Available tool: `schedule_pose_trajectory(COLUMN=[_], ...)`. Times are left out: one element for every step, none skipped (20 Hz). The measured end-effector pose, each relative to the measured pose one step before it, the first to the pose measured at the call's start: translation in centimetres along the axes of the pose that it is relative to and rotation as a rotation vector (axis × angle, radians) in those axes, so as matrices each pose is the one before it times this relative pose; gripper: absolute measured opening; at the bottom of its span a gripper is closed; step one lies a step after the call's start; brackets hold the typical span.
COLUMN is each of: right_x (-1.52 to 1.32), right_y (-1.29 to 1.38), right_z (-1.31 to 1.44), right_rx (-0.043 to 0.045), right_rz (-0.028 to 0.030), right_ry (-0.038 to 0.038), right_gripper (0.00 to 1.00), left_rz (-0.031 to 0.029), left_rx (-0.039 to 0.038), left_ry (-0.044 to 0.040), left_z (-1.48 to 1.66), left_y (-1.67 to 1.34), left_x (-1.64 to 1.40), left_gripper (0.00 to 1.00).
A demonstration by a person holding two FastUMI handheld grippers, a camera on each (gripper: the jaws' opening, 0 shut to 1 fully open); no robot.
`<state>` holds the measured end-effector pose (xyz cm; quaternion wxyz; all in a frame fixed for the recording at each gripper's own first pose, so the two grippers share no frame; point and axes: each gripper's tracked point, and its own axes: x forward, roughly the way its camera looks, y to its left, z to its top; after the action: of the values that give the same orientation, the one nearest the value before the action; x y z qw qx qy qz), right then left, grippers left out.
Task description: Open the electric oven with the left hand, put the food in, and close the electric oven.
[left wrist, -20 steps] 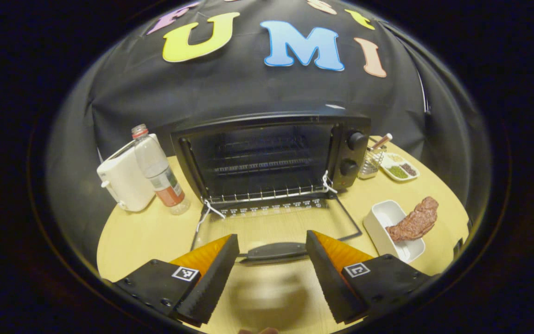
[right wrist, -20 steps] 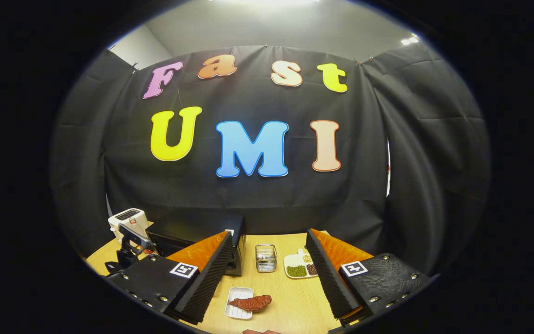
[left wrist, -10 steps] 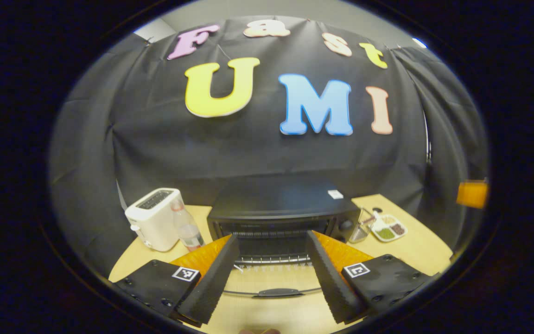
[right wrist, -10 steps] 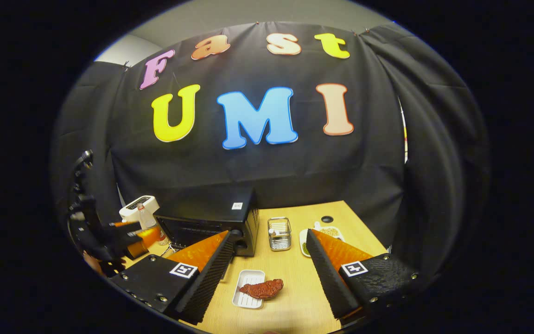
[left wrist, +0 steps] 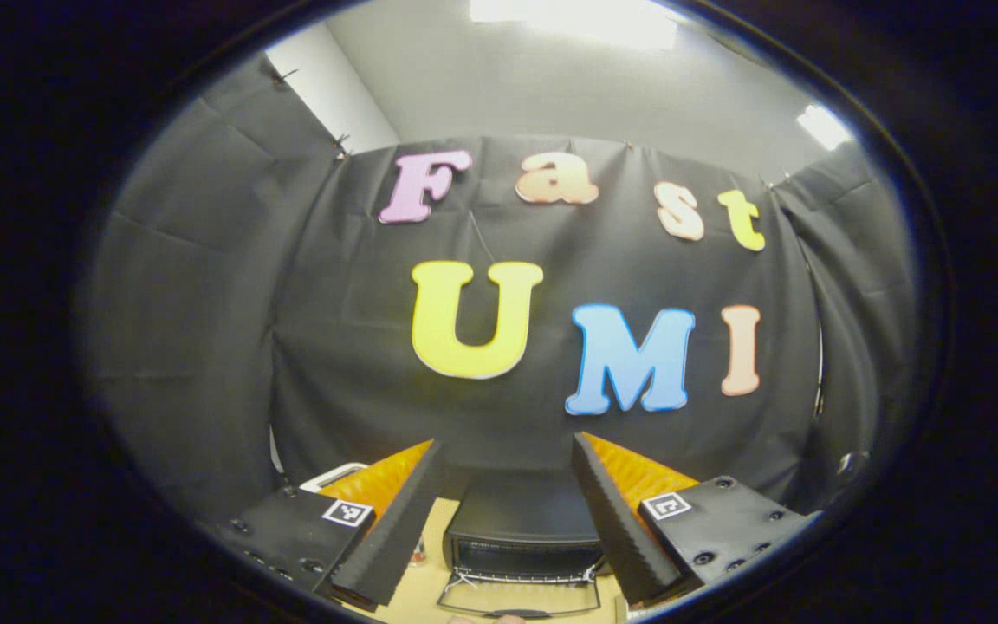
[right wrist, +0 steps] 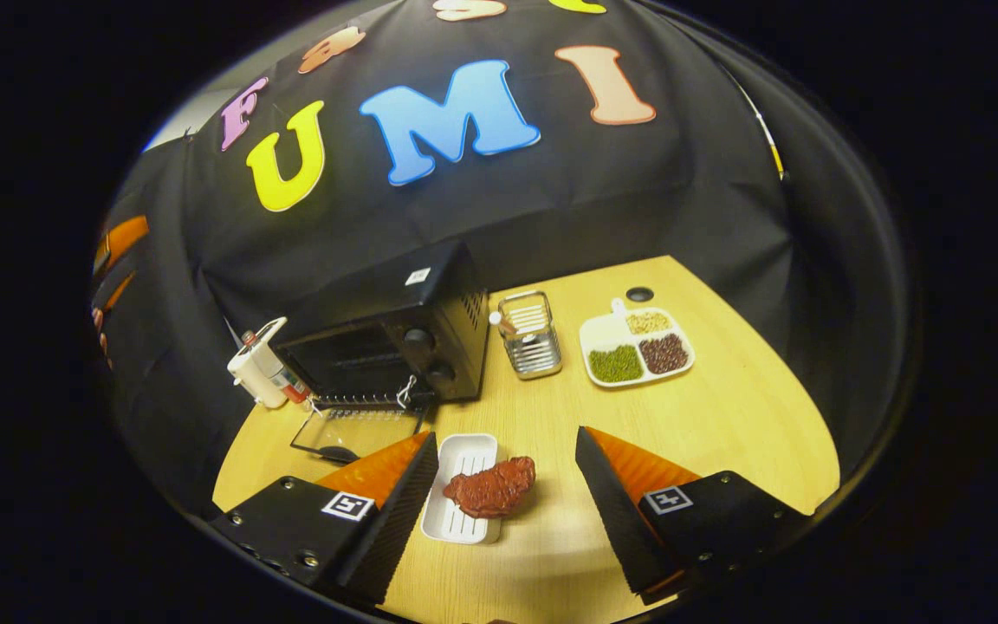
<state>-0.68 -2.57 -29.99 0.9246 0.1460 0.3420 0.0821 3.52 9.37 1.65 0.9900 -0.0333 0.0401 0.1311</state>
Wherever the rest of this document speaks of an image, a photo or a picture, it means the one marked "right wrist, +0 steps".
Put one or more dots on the white ribbed tray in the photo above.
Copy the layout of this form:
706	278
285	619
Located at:
469	455

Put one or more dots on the pale beans pile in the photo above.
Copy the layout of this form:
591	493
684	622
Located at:
647	322

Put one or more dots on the black round table grommet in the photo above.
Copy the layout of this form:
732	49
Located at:
639	295

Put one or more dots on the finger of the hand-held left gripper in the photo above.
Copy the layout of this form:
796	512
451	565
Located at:
116	290
122	238

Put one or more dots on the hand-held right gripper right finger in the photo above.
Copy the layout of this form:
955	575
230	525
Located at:
616	516

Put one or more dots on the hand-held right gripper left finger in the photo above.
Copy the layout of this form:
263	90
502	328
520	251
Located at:
395	529

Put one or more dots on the black backdrop cloth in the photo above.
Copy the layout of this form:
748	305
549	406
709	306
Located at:
551	199

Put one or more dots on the red beans pile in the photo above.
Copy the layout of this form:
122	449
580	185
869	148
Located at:
664	353

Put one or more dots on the striped stick with white tip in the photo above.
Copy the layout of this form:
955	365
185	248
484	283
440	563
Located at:
501	324

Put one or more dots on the white divided plate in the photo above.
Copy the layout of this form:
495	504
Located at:
607	334

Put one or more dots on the thin white yellow pole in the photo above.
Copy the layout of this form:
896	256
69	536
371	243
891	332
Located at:
767	139

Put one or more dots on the red raw meat piece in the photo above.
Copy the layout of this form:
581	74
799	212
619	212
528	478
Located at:
490	490

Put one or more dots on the green beans pile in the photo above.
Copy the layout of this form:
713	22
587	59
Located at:
614	364

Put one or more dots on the black electric oven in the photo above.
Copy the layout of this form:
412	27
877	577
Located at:
360	295

